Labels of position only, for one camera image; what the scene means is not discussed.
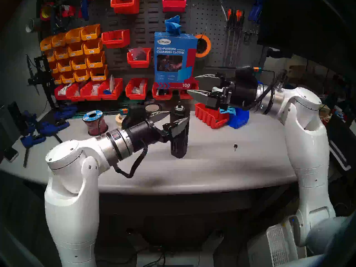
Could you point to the grey duct tape roll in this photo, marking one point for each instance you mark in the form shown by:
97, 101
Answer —
30, 26

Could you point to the black power strip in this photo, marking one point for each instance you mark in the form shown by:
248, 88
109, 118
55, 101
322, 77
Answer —
175, 248

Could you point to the black metal stand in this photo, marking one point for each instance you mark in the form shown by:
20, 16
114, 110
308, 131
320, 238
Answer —
43, 76

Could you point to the red yellow tape roll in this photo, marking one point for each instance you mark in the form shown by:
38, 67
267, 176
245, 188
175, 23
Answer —
43, 12

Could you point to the small blue plastic bin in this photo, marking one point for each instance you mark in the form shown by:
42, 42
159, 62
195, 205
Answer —
239, 120

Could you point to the blue bar clamp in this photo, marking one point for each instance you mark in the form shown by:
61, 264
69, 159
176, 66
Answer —
29, 116
68, 108
47, 128
62, 115
32, 140

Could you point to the black rectangular case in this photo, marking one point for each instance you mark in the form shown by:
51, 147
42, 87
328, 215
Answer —
15, 115

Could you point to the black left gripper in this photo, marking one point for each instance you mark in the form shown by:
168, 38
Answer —
141, 137

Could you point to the dark grey pegboard panel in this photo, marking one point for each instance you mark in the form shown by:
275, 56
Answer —
211, 21

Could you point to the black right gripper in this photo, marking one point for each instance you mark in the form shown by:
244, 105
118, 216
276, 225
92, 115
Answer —
244, 91

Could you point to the beige masking tape roll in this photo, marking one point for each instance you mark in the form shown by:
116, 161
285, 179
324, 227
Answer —
119, 119

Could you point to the crumpled blue cloth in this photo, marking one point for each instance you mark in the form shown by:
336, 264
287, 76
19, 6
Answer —
229, 111

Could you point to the black tape roll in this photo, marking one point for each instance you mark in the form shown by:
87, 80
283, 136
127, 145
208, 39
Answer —
153, 108

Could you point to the black electric screwdriver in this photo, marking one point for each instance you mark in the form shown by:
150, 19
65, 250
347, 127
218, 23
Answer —
179, 146

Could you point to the smartphone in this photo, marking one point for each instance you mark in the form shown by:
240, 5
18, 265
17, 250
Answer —
10, 154

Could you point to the yellow storage bin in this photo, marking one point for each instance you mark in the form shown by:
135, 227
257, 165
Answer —
46, 44
82, 76
79, 63
57, 79
99, 73
93, 47
68, 78
61, 53
64, 65
76, 50
90, 32
58, 40
73, 36
50, 56
54, 68
96, 60

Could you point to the brown cardboard box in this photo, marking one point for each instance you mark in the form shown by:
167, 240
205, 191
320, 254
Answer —
324, 112

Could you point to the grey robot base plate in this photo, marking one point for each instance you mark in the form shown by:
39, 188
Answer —
139, 249

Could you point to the green cutting mat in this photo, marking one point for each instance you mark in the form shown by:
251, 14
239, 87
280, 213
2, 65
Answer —
75, 116

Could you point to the blue cleaning cloths box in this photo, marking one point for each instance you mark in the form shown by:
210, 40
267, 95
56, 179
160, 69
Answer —
175, 71

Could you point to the red plastic bin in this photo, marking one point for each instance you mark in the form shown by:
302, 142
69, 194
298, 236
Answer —
130, 95
182, 94
174, 5
89, 96
139, 64
207, 116
115, 95
115, 41
125, 7
59, 96
73, 96
162, 96

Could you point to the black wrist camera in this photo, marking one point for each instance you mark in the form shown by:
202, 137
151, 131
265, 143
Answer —
244, 73
135, 115

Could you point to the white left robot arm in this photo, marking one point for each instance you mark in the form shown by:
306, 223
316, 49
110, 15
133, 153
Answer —
72, 213

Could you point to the black carabiner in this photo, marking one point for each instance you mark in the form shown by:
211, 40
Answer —
246, 37

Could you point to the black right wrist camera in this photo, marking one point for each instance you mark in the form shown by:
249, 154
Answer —
244, 73

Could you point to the white clear parts bag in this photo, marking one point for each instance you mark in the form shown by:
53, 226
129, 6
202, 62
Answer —
111, 84

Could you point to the orange tape roll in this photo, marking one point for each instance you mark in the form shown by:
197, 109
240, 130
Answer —
208, 51

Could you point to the blue microfiber cloth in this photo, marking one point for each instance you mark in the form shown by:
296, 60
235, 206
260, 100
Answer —
173, 26

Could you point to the red white tape roll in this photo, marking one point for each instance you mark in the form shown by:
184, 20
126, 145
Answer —
68, 11

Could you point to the white side desk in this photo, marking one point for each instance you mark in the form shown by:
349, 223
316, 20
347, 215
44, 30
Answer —
338, 158

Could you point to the black monitor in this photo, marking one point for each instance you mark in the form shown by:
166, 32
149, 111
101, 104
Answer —
306, 19

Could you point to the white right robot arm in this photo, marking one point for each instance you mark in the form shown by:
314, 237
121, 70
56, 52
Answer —
308, 146

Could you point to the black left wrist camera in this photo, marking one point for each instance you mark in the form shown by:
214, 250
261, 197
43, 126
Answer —
135, 115

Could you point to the clear plastic bag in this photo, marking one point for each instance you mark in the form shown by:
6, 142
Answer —
138, 53

